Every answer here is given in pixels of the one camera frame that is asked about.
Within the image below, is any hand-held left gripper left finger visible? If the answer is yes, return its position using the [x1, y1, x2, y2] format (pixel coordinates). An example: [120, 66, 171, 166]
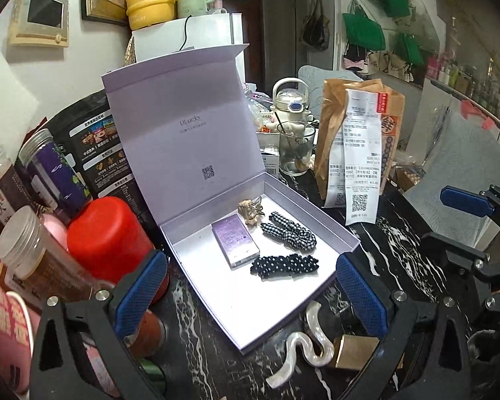
[29, 249, 169, 400]

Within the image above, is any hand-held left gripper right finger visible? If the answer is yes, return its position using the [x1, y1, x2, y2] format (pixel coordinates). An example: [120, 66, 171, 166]
[335, 253, 471, 400]

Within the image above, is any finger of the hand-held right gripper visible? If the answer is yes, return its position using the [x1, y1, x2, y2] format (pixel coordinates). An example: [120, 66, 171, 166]
[439, 184, 500, 221]
[421, 231, 500, 296]

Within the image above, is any gold rectangular box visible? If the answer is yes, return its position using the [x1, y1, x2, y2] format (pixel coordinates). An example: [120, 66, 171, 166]
[333, 333, 405, 371]

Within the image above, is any white pearl hair claw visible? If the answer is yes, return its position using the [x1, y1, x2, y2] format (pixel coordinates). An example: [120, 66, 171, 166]
[266, 300, 336, 387]

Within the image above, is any black polka dot scrunchie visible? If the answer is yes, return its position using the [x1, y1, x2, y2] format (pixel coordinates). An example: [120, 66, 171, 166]
[250, 253, 319, 278]

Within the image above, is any black gingham scrunchie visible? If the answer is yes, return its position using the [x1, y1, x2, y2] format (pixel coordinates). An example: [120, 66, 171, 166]
[260, 212, 317, 253]

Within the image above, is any small purple box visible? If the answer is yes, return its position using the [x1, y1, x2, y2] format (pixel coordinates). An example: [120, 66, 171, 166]
[211, 216, 260, 268]

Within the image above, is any small beige hair claw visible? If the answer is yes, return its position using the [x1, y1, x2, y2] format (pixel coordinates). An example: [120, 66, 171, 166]
[237, 196, 271, 222]

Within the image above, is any lilac gift box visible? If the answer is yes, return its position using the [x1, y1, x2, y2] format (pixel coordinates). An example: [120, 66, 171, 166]
[101, 44, 361, 357]

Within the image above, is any red canister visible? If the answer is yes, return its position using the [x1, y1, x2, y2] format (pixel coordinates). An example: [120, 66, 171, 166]
[67, 197, 169, 301]

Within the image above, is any green cup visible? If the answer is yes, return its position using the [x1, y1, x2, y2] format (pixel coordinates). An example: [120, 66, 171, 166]
[142, 360, 165, 384]

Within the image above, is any pink cloth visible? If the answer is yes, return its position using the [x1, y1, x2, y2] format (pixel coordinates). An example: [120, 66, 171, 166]
[460, 100, 494, 130]

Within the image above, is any amber jar with clear lid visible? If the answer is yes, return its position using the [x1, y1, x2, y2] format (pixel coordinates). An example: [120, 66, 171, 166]
[0, 206, 167, 359]

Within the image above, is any pink bottle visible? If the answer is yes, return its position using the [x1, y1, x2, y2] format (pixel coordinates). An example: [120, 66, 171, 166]
[42, 212, 73, 253]

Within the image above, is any long white receipt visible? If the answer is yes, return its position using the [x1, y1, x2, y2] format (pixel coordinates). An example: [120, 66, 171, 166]
[344, 89, 380, 226]

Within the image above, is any short white receipt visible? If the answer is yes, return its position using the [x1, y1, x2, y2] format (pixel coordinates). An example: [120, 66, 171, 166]
[325, 142, 346, 209]

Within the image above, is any shelf of bottles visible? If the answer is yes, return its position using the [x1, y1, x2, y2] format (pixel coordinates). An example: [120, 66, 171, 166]
[425, 50, 500, 121]

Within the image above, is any purple label jar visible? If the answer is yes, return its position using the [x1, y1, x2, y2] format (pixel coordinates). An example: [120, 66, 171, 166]
[17, 128, 93, 221]

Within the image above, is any brown paper bag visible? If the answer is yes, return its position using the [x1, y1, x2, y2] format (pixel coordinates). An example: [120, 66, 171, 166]
[314, 77, 406, 201]

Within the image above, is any pink printed tube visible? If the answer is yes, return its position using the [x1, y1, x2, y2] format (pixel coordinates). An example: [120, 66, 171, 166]
[0, 275, 42, 394]

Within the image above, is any black food bag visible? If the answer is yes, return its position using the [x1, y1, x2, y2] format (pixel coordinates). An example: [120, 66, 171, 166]
[46, 92, 159, 234]

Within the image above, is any clear glass cup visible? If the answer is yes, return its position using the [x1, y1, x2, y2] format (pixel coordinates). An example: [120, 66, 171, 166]
[278, 123, 316, 176]

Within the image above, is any small white green box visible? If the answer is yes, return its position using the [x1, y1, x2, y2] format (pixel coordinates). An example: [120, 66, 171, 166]
[260, 146, 281, 171]

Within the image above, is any brown jar with white lid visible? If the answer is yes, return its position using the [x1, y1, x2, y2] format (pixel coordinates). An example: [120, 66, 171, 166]
[0, 146, 38, 234]

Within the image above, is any white water jug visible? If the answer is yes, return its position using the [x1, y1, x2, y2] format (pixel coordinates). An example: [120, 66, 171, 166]
[271, 78, 313, 134]

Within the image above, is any hanging black bag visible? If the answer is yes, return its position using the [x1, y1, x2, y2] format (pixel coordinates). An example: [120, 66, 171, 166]
[301, 0, 331, 51]

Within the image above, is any white fridge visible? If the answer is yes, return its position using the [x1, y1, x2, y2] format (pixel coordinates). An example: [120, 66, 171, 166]
[131, 12, 246, 84]

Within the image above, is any yellow cooking pot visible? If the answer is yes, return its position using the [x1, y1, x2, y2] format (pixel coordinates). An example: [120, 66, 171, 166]
[123, 0, 201, 31]

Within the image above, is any wall intercom panel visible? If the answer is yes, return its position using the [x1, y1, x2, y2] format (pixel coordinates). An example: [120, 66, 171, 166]
[7, 0, 69, 48]

